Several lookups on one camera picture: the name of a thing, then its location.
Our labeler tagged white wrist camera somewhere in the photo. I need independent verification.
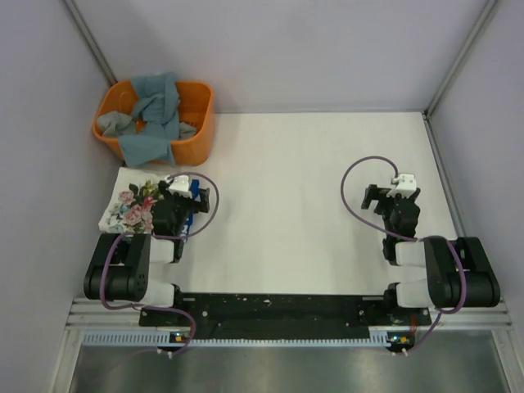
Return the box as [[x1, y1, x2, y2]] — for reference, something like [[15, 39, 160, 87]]
[[165, 175, 192, 197], [387, 173, 418, 198]]

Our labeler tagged grey t shirt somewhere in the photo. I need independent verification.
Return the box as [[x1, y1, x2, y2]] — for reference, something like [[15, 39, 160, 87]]
[[96, 111, 197, 140]]

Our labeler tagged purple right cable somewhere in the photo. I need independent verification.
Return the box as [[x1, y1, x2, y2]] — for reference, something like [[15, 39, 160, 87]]
[[341, 155, 466, 355]]

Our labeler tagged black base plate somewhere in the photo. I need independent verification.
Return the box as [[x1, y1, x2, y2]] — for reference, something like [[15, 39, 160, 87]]
[[138, 291, 432, 340]]

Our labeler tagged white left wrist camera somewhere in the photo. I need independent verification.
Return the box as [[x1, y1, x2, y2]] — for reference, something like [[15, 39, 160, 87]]
[[165, 175, 192, 197]]

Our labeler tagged white floral folded t shirt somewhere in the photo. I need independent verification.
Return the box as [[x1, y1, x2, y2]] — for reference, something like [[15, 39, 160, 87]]
[[98, 167, 166, 233]]

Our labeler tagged light blue cable duct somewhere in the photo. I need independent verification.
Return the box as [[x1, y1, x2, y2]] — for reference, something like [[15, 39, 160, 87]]
[[83, 331, 410, 347]]

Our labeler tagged orange plastic laundry basket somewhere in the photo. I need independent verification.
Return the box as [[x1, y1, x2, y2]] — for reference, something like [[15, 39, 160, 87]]
[[95, 79, 215, 166]]

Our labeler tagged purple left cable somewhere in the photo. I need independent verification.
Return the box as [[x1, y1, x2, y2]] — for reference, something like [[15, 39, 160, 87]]
[[99, 172, 220, 357]]

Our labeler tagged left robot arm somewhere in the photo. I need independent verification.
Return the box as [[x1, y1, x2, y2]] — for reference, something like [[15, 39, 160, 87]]
[[84, 174, 210, 325]]

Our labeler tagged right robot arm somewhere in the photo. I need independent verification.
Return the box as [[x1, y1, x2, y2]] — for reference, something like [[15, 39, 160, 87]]
[[361, 184, 500, 324]]

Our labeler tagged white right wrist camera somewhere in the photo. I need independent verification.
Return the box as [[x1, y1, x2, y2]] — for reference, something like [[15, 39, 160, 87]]
[[387, 173, 418, 198]]

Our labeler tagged teal blue t shirt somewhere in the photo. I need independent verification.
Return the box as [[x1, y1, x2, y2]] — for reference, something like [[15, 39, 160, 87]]
[[118, 72, 180, 167]]

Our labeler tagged aluminium frame rail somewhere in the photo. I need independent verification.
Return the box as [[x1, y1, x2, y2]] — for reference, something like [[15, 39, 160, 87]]
[[66, 293, 511, 332]]

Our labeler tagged purple cable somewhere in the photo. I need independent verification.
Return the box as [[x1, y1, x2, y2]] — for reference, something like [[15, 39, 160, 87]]
[[99, 172, 220, 357], [341, 155, 466, 355]]

